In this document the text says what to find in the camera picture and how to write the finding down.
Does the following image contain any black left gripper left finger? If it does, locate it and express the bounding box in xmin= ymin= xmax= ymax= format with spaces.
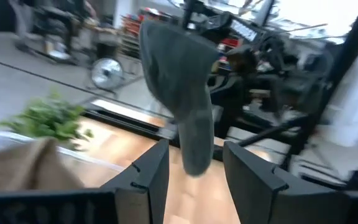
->
xmin=0 ymin=138 xmax=170 ymax=224

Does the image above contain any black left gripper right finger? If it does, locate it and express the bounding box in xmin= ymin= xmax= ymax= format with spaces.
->
xmin=222 ymin=141 xmax=358 ymax=224

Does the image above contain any dark grey sock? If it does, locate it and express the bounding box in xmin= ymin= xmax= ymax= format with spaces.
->
xmin=139 ymin=19 xmax=220 ymax=178

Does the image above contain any tan fabric hat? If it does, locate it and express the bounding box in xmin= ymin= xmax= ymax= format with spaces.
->
xmin=0 ymin=136 xmax=84 ymax=192

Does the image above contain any clear plastic bin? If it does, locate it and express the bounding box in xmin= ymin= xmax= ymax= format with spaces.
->
xmin=0 ymin=130 xmax=127 ymax=174

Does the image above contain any silver round floor fan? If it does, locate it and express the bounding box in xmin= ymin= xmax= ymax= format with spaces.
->
xmin=90 ymin=57 xmax=125 ymax=91

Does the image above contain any green plant white pot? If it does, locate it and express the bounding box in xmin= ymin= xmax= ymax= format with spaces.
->
xmin=0 ymin=89 xmax=94 ymax=151

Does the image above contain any shelf with red bins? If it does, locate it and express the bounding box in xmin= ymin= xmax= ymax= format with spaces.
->
xmin=120 ymin=11 xmax=147 ymax=60

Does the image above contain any person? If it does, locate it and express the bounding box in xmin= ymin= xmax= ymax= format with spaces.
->
xmin=9 ymin=0 xmax=98 ymax=65

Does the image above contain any black diagonal frame brace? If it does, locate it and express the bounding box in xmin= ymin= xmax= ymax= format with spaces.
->
xmin=237 ymin=120 xmax=311 ymax=147

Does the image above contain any black frame rail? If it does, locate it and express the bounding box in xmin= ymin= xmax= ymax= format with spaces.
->
xmin=81 ymin=98 xmax=180 ymax=141

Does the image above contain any black aluminium frame post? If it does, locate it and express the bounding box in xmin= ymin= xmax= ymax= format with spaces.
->
xmin=283 ymin=0 xmax=358 ymax=166

